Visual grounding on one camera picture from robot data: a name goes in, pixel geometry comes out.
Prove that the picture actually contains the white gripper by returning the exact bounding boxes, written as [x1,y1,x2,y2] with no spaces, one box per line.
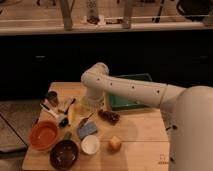
[85,87,104,108]

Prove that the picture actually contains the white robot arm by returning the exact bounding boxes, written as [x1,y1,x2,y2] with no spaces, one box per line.
[81,62,213,171]

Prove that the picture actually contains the green plastic tray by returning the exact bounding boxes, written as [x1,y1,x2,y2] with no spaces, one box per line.
[108,73,152,111]

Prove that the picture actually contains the yellow banana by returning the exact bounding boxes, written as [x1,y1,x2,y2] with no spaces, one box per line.
[68,105,76,125]

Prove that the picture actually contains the brown chocolate bar piece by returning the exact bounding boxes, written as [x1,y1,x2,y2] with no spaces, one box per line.
[98,110,120,125]

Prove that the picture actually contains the blue sponge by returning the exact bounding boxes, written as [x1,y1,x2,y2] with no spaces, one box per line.
[77,121,98,139]

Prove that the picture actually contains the silver metal can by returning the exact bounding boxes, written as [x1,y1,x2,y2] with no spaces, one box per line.
[46,91,59,107]

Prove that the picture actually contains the small green pepper toy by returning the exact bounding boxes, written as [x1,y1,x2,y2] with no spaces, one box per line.
[64,132,72,140]

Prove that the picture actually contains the small white bowl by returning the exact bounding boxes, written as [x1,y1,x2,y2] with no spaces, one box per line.
[81,135,100,155]

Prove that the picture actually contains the orange bowl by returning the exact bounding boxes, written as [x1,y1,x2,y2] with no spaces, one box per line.
[29,120,59,151]

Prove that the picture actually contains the dark brown bowl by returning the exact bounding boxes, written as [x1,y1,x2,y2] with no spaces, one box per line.
[50,140,79,171]

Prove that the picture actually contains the black handled spatula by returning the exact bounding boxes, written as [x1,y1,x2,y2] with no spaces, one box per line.
[58,98,75,114]

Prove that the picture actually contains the white handled brush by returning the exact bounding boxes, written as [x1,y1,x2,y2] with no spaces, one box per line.
[40,103,67,123]

